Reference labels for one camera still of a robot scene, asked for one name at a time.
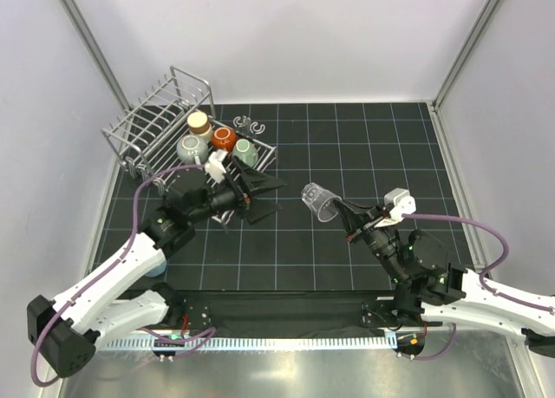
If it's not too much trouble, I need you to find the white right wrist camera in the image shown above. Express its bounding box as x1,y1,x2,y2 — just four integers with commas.
376,187,416,228

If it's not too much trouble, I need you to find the white slotted cable duct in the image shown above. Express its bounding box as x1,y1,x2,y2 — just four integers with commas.
102,333,397,353

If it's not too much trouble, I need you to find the small clear glass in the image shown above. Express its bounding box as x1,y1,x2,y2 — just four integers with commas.
301,182,341,223

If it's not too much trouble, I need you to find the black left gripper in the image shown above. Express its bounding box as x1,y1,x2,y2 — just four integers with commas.
188,157,285,225

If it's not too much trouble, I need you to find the aluminium frame post left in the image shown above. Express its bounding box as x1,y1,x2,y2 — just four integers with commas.
58,0,132,110

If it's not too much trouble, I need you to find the aluminium frame post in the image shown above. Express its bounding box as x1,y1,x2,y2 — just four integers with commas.
58,0,132,110
431,0,504,112

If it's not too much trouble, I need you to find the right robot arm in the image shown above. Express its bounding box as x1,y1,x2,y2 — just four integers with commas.
331,192,554,357

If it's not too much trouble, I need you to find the grey metal dish rack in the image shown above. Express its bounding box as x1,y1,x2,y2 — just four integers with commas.
100,65,278,234

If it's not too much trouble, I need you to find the black grid mat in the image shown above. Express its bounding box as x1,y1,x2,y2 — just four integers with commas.
80,102,496,293

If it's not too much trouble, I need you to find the aluminium frame post right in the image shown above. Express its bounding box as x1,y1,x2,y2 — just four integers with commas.
431,0,504,112

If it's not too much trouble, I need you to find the grey rack hook back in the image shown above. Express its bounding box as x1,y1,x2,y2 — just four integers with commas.
232,115,265,138

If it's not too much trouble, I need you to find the grey ceramic mug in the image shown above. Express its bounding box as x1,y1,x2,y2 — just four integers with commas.
176,134,209,165

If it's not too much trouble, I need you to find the cream cup with cork band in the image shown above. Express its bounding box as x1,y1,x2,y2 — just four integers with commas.
186,111,212,136

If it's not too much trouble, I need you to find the mint green mug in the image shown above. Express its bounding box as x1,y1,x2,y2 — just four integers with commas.
232,138,258,167

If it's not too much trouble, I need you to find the orange glazed ceramic mug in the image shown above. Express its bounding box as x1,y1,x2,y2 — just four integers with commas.
212,127,238,153

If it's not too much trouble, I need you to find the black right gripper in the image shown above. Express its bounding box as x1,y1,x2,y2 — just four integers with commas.
330,197,407,284

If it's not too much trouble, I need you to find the light blue cup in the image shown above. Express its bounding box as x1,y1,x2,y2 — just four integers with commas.
145,261,167,277

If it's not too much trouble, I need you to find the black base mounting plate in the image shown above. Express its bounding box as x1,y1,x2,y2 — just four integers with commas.
147,290,424,339

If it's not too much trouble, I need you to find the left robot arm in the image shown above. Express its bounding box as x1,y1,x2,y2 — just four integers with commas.
27,157,285,387

